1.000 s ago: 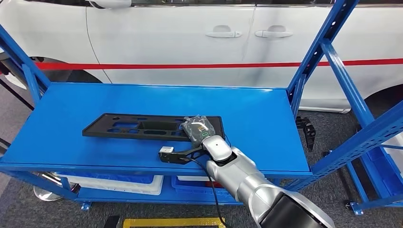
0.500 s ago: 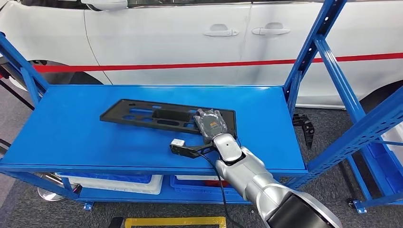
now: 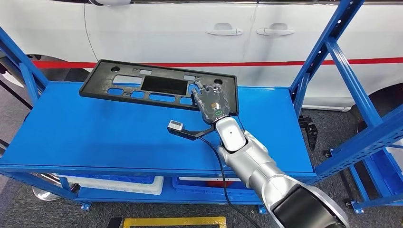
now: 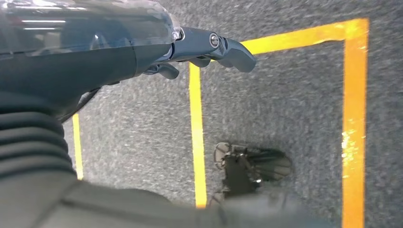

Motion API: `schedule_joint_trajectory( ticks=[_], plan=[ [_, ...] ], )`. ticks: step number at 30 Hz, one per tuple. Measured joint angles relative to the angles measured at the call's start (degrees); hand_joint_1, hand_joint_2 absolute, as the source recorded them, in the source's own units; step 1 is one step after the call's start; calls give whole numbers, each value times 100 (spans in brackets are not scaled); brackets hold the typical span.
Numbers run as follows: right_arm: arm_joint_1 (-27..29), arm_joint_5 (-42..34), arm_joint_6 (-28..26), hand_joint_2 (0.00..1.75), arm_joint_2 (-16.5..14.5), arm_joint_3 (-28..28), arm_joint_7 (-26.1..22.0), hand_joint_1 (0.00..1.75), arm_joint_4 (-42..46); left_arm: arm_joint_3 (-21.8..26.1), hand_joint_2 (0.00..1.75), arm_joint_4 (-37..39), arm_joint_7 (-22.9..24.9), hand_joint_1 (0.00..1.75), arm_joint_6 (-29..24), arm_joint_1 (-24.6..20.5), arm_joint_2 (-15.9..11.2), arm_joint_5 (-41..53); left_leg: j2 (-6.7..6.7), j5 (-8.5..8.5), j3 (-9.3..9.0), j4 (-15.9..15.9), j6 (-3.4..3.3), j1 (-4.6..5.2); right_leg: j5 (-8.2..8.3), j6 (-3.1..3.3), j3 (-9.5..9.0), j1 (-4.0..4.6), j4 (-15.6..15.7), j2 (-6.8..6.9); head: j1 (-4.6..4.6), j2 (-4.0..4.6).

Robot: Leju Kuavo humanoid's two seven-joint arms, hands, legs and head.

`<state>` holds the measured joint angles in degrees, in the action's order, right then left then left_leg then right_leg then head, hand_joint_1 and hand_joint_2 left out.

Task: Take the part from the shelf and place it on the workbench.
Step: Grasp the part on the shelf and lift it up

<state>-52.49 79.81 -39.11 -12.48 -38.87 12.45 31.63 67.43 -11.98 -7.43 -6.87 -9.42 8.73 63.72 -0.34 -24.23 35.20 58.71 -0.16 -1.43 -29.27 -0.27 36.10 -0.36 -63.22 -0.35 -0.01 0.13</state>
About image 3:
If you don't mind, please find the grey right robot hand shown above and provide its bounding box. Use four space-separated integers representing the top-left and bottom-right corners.
191 80 230 124

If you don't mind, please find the black plastic panel part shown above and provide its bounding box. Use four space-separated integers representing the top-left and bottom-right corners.
78 59 240 117

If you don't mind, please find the red barrier belt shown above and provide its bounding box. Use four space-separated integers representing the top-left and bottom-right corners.
31 57 403 69

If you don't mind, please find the white car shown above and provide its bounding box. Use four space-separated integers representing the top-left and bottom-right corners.
0 0 403 112

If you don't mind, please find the black camera bracket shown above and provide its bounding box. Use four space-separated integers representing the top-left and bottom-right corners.
167 125 218 141

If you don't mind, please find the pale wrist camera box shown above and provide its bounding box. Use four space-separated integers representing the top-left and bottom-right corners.
167 120 184 132

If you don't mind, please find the thick black cable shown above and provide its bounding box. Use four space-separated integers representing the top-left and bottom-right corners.
198 137 262 228

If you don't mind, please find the black plastic bracket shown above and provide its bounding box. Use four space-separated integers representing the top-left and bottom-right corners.
298 115 318 150

